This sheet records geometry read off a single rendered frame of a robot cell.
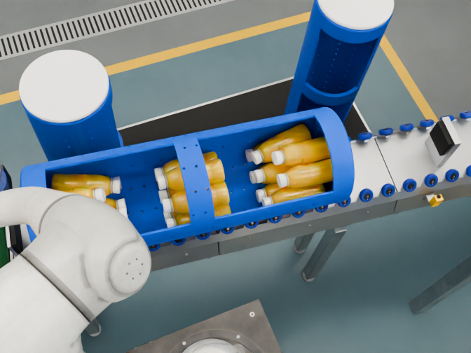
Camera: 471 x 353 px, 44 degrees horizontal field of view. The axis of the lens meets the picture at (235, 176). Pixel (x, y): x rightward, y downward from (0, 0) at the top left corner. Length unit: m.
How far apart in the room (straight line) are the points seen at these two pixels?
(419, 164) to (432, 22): 1.84
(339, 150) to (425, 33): 2.13
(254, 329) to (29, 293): 0.89
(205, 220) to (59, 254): 0.84
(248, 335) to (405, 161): 0.82
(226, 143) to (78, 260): 1.07
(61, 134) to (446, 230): 1.92
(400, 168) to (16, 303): 1.47
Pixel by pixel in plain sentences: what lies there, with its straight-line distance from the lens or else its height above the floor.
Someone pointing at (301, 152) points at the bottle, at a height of 1.16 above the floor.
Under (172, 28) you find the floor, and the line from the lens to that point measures 3.42.
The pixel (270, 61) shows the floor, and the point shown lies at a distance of 3.30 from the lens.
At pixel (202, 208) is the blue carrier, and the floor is 1.18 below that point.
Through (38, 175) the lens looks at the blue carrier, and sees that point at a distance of 1.58.
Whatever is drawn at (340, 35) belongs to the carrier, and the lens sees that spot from 2.17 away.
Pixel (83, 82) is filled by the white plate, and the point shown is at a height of 1.04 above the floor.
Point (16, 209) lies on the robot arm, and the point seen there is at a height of 1.70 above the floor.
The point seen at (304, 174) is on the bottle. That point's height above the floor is 1.13.
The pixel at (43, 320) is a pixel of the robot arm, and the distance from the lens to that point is 0.76.
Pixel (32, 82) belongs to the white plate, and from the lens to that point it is 1.97.
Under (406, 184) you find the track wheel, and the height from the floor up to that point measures 0.98.
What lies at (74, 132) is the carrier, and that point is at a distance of 1.92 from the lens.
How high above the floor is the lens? 2.59
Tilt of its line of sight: 63 degrees down
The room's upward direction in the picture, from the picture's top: 9 degrees clockwise
